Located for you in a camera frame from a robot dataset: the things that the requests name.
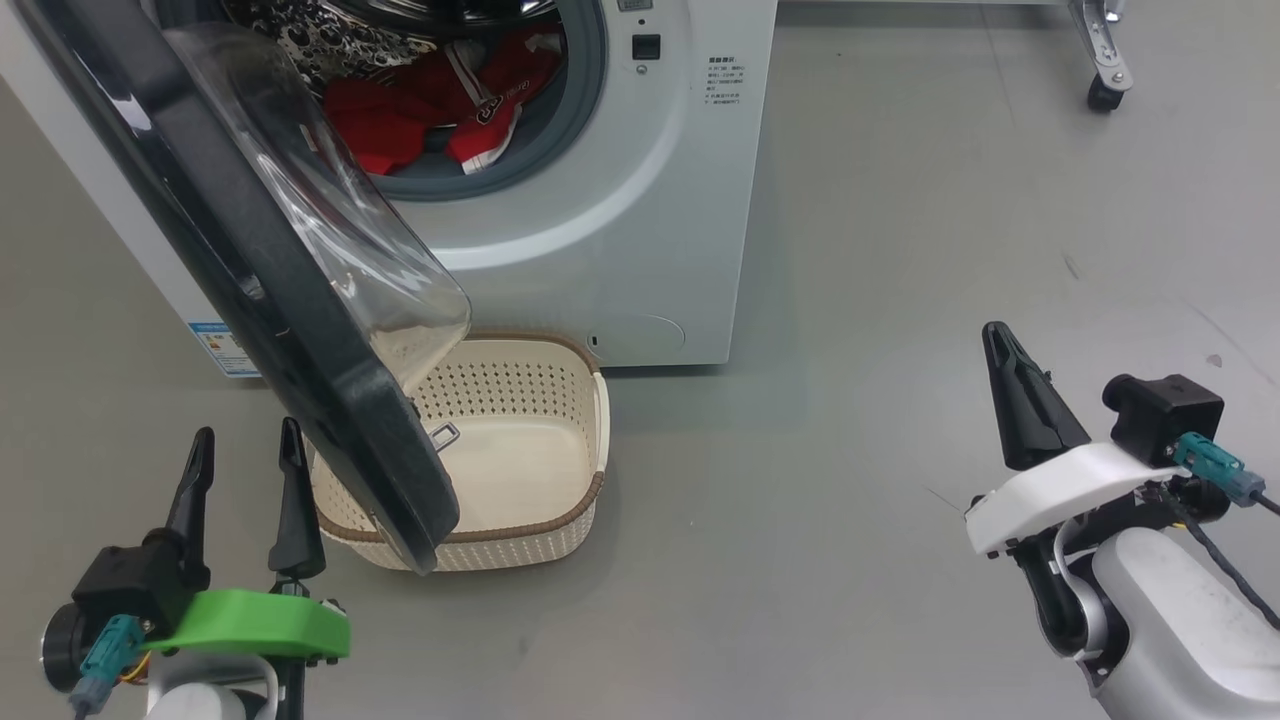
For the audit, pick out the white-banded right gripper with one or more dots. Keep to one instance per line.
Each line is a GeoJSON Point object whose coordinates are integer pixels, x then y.
{"type": "Point", "coordinates": [1050, 490]}

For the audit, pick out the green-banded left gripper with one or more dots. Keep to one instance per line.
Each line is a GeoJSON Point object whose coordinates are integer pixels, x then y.
{"type": "Point", "coordinates": [260, 625]}

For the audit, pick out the black round glass washer door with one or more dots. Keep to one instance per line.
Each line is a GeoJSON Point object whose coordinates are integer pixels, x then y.
{"type": "Point", "coordinates": [300, 330]}

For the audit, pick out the red and white garment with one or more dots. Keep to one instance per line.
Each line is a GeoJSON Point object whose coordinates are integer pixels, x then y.
{"type": "Point", "coordinates": [400, 110]}

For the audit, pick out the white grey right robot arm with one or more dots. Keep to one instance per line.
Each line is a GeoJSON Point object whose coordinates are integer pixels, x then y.
{"type": "Point", "coordinates": [1180, 630]}

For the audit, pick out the cream perforated laundry basket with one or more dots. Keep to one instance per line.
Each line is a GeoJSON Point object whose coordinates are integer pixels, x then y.
{"type": "Point", "coordinates": [520, 470]}

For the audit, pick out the white front-load washing machine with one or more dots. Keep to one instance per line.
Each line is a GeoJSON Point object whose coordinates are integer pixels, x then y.
{"type": "Point", "coordinates": [640, 250]}

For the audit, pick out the blue energy label sticker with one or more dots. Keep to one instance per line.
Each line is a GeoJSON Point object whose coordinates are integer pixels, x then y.
{"type": "Point", "coordinates": [225, 350]}

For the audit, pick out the small printed text sticker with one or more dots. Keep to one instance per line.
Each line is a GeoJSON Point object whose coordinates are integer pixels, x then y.
{"type": "Point", "coordinates": [725, 80]}

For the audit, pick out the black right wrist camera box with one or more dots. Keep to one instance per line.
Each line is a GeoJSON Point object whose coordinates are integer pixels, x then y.
{"type": "Point", "coordinates": [1160, 410]}

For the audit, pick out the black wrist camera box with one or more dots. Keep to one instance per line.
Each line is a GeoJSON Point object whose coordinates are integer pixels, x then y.
{"type": "Point", "coordinates": [120, 585]}
{"type": "Point", "coordinates": [1160, 410]}

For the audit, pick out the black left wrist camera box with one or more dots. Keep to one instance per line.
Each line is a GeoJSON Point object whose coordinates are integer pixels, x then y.
{"type": "Point", "coordinates": [120, 585]}

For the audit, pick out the metal frame leg with caster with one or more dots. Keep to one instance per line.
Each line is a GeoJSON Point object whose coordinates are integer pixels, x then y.
{"type": "Point", "coordinates": [1105, 60]}

